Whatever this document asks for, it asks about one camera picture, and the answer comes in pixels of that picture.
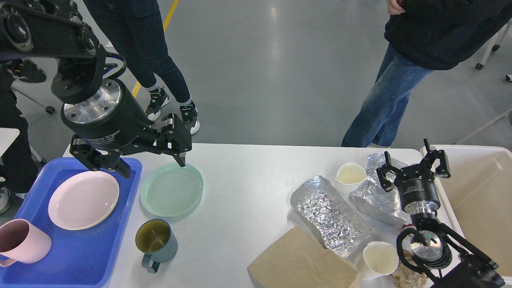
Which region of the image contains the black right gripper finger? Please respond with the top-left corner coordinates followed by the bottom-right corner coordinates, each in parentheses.
top-left (376, 151), bottom-right (405, 192)
top-left (416, 138), bottom-right (450, 179)

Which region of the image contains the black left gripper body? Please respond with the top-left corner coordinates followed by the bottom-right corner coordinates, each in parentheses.
top-left (61, 78), bottom-right (157, 151)

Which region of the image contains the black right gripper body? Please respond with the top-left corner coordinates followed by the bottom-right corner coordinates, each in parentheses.
top-left (394, 165), bottom-right (440, 214)

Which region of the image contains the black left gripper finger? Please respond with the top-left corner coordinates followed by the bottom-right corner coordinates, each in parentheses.
top-left (150, 113), bottom-right (192, 167)
top-left (69, 134), bottom-right (130, 178)

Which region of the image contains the mint green plate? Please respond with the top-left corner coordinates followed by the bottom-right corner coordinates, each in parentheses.
top-left (140, 163), bottom-right (204, 217)

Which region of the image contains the dark teal mug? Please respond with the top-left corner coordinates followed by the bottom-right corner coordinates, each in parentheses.
top-left (135, 219), bottom-right (178, 274)

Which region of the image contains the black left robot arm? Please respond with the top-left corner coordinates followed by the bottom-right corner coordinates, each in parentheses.
top-left (1, 0), bottom-right (192, 178)

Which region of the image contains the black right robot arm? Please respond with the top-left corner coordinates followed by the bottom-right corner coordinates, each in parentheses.
top-left (376, 139), bottom-right (505, 288)

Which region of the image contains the small crumpled foil sheet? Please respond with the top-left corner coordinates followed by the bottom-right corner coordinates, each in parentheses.
top-left (352, 153), bottom-right (411, 225)

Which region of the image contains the upper white paper cup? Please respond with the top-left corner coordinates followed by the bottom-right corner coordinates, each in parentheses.
top-left (334, 162), bottom-right (366, 201)

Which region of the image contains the white paper cup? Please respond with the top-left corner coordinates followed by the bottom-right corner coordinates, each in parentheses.
top-left (356, 241), bottom-right (399, 280)
top-left (334, 162), bottom-right (366, 201)

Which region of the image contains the grey table leg at right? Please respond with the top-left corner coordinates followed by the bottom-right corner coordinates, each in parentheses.
top-left (452, 109), bottom-right (512, 145)

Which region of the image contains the pink plate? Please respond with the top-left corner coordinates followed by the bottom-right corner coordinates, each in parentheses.
top-left (48, 171), bottom-right (120, 231)

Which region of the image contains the white plastic bin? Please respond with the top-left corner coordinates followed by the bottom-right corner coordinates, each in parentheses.
top-left (431, 144), bottom-right (512, 288)

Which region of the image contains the grey chair leg with caster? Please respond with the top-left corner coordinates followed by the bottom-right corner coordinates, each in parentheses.
top-left (12, 87), bottom-right (56, 115)

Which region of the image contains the large crumpled foil sheet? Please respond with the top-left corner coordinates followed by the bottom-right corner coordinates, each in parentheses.
top-left (290, 175), bottom-right (376, 258)

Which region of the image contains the lower white paper cup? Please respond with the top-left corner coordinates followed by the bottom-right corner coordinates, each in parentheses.
top-left (356, 241), bottom-right (399, 280)

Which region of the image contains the seated person at left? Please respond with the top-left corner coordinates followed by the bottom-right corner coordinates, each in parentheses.
top-left (0, 58), bottom-right (46, 213)

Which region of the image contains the crumpled beige napkin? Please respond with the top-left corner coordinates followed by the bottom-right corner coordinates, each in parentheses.
top-left (391, 261), bottom-right (428, 288)

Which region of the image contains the white side table corner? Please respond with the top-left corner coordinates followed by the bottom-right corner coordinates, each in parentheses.
top-left (0, 128), bottom-right (20, 156)

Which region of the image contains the blue plastic tray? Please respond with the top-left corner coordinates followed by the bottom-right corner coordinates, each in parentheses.
top-left (0, 157), bottom-right (142, 288)

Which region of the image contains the pink mug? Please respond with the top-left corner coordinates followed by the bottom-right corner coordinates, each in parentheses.
top-left (0, 218), bottom-right (52, 267)

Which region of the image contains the brown paper bag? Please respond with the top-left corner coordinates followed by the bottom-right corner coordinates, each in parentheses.
top-left (248, 226), bottom-right (361, 288)

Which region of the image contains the person in blue jeans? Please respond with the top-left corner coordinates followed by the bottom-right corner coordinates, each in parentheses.
top-left (341, 0), bottom-right (512, 148)

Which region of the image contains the white office chair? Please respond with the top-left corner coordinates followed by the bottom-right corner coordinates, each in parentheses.
top-left (475, 20), bottom-right (512, 70)

